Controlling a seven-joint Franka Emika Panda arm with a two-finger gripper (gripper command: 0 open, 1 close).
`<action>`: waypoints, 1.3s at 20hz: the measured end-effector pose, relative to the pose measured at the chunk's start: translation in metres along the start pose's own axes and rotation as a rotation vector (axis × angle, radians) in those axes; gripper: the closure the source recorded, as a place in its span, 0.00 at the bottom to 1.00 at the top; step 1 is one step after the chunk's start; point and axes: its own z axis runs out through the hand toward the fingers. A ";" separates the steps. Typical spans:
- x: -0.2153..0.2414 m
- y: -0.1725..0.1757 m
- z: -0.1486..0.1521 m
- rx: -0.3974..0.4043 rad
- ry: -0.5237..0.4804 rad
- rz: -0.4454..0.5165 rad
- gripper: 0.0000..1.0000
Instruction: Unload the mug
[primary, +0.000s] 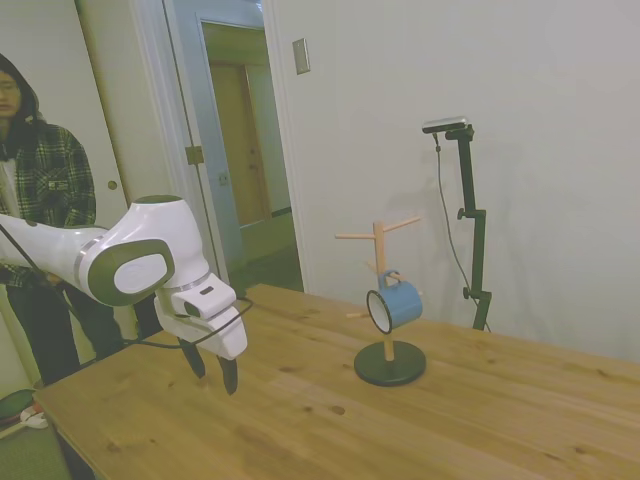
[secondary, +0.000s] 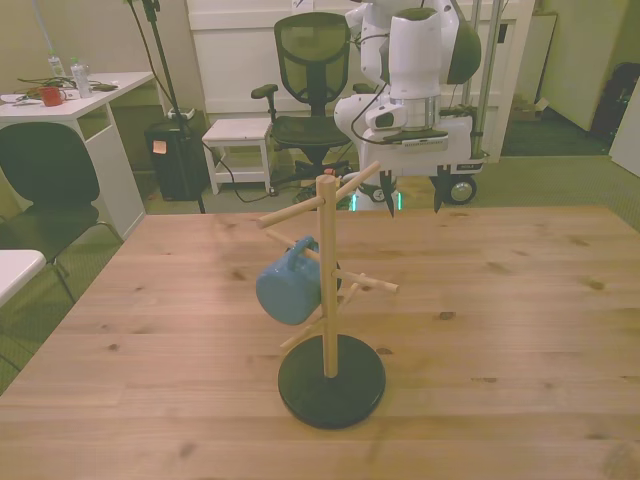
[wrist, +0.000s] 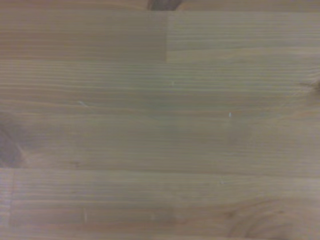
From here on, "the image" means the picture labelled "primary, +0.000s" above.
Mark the brown wooden door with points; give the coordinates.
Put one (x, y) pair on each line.
(235, 150)

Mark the wooden mug tree stand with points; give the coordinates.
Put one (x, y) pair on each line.
(390, 371)

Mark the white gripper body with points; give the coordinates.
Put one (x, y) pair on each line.
(227, 340)

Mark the black box by wall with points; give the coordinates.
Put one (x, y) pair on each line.
(147, 320)

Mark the black camera stand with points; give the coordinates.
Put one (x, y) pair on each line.
(479, 240)

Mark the grey-blue open door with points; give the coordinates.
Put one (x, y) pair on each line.
(187, 100)

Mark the person in plaid jacket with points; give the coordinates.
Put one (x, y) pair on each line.
(50, 170)

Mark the round brass door knob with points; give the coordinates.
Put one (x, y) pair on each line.
(112, 185)

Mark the blue enamel mug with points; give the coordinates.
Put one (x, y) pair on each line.
(405, 305)

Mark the white panel door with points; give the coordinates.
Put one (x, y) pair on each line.
(130, 100)

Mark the brass door hinge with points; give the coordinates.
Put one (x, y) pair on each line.
(194, 155)

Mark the grey camera on stand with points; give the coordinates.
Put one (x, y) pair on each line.
(447, 124)

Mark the green round object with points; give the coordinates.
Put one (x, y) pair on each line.
(12, 407)

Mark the metal wall switch plate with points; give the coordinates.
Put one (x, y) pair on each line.
(301, 56)

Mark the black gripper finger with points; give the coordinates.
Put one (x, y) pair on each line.
(230, 377)
(195, 360)

